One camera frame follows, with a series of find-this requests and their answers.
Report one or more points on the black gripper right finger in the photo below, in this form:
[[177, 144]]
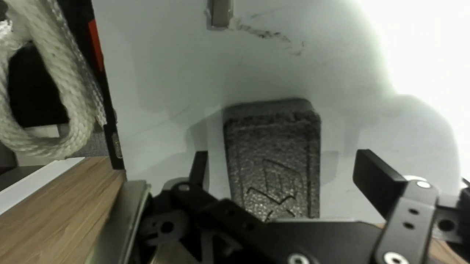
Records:
[[379, 181]]

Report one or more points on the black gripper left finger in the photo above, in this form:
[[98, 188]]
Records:
[[198, 169]]

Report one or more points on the white table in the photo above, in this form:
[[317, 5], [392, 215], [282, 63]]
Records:
[[195, 74]]

